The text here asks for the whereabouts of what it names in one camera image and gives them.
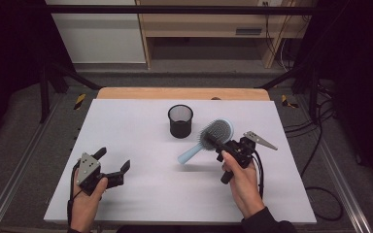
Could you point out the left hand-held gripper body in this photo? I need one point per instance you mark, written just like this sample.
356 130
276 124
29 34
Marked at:
87 170

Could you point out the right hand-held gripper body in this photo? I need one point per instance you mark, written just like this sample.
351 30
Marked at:
243 152

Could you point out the light blue hairbrush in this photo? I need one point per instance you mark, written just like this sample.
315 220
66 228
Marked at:
218 129

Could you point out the black mesh pen cup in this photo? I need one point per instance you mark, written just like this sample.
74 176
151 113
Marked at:
180 124

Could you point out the person's left hand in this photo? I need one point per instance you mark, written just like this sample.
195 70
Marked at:
84 204

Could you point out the person's right hand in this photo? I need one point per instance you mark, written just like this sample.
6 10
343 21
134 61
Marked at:
244 187

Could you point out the white table mat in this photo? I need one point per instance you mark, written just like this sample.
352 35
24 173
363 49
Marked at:
162 187

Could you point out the yellow black floor tape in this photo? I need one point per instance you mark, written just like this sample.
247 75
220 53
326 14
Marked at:
79 101
286 101

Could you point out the black metal stand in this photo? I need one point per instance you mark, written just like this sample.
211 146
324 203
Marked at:
55 81
304 81

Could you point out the grey desk label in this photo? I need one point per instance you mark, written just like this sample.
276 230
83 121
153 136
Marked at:
248 31

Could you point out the light wooden desk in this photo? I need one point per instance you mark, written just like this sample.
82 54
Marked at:
207 22

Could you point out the black curtain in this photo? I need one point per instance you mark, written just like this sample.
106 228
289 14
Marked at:
9 64
353 64

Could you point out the aluminium floor rail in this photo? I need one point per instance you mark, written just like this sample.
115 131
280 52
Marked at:
16 168
343 187

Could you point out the black horizontal frame bar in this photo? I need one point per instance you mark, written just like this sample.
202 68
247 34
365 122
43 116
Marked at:
175 9

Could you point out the white wall socket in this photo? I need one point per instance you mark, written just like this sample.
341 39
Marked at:
268 2

